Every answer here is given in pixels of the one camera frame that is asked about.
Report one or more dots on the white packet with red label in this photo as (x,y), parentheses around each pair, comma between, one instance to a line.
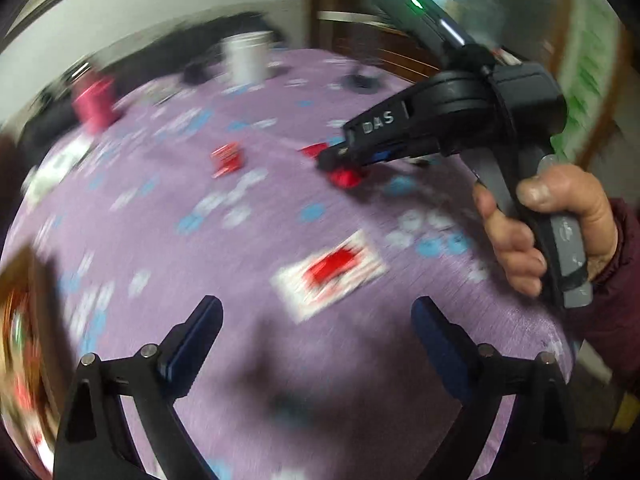
(330,272)

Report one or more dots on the brown cardboard box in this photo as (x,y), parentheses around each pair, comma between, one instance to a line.
(35,310)

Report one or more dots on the pink knit-sleeved thermos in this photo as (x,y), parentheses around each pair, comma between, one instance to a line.
(95,102)

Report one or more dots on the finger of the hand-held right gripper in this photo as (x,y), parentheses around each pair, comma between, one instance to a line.
(345,156)

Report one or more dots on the red cartoon face packet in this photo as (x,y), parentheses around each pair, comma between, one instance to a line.
(345,177)

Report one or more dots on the white plastic container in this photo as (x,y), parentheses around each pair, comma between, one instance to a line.
(246,57)

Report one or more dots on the purple floral tablecloth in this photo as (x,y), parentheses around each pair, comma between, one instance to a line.
(280,200)

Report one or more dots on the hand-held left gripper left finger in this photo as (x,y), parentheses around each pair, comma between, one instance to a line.
(195,342)

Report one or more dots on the person's right forearm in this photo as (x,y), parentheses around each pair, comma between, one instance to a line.
(620,300)

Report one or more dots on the white cloth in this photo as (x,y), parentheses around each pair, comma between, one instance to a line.
(57,167)

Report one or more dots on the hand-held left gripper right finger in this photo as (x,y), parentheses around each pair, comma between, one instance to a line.
(440,345)

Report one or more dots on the small red candy packet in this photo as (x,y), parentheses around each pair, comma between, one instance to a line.
(228,160)

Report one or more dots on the black sofa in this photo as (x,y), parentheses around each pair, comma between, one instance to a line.
(150,55)

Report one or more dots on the black stand with round base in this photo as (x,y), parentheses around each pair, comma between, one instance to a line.
(362,82)

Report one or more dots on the small black cup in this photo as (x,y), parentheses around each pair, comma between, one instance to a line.
(200,72)

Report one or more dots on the person's right hand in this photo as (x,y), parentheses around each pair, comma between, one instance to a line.
(515,245)

